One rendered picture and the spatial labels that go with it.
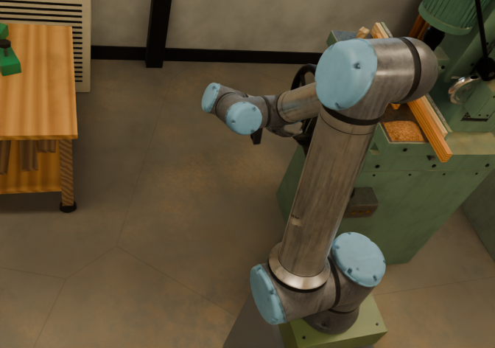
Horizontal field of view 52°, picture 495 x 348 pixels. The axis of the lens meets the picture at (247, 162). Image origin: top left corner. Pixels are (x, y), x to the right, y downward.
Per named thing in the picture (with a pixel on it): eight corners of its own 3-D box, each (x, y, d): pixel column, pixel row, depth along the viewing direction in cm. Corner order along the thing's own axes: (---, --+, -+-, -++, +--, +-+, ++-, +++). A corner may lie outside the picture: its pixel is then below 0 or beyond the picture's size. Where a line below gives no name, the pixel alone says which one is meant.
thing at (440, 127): (370, 32, 203) (375, 22, 199) (374, 33, 204) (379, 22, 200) (434, 143, 166) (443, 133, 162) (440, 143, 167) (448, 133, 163)
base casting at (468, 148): (323, 86, 204) (331, 68, 197) (442, 91, 222) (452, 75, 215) (361, 172, 176) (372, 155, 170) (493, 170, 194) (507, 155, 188)
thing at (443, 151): (370, 41, 199) (375, 32, 196) (375, 41, 199) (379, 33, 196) (440, 162, 160) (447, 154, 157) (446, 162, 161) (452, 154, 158)
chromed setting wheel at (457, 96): (438, 99, 173) (458, 71, 164) (468, 100, 177) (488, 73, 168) (443, 105, 171) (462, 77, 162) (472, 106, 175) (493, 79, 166)
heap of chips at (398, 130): (381, 122, 167) (385, 116, 165) (414, 122, 171) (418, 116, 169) (392, 141, 162) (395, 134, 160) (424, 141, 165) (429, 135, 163)
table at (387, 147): (303, 40, 199) (308, 27, 195) (371, 45, 209) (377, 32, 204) (355, 156, 162) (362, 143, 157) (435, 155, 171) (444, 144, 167)
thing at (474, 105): (459, 99, 175) (478, 73, 166) (475, 100, 177) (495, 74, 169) (471, 119, 169) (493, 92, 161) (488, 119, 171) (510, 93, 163)
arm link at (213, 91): (206, 116, 145) (194, 105, 153) (241, 127, 152) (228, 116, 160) (219, 86, 143) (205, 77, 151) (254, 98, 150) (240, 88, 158)
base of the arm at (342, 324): (369, 320, 147) (384, 304, 140) (317, 344, 138) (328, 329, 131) (334, 265, 157) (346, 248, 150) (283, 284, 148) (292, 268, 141)
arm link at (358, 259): (374, 304, 139) (402, 272, 126) (321, 321, 132) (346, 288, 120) (347, 256, 148) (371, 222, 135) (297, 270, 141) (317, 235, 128)
